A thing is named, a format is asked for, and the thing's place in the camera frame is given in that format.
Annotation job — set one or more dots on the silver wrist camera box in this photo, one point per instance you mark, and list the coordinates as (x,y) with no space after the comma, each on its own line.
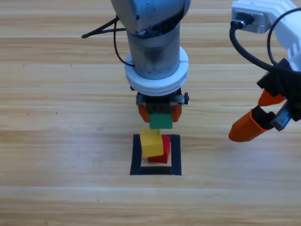
(258,23)

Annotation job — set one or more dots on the red wooden block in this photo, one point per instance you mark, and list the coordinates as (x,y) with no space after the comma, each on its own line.
(165,146)

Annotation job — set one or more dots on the yellow wooden block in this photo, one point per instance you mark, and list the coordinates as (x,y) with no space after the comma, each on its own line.
(151,143)

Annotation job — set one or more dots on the green wooden block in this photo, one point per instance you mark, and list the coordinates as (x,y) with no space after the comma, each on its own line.
(161,121)

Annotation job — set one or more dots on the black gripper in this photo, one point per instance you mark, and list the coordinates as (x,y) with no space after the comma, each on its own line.
(291,89)
(158,108)

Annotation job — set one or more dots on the black tape square outline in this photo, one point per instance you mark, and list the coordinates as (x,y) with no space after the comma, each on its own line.
(176,155)

